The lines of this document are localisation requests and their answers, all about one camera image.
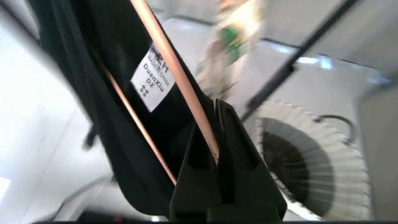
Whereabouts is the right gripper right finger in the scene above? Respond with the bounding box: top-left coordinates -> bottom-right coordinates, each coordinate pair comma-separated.
214,98 -> 287,222

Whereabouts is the pink clothes hanger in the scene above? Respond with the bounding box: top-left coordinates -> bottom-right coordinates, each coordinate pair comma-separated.
91,0 -> 220,187

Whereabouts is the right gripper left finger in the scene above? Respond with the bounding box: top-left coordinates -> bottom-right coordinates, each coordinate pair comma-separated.
169,123 -> 223,222

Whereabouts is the black clothes rack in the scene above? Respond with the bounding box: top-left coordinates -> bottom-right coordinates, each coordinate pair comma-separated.
241,0 -> 361,123

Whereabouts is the cream printed garment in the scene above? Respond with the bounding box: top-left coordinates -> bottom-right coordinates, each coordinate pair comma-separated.
195,0 -> 268,100

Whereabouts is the white laundry basket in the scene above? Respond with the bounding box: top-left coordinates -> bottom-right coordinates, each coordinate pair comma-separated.
254,99 -> 373,222

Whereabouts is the black garment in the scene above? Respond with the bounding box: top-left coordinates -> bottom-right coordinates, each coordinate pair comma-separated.
27,0 -> 218,218

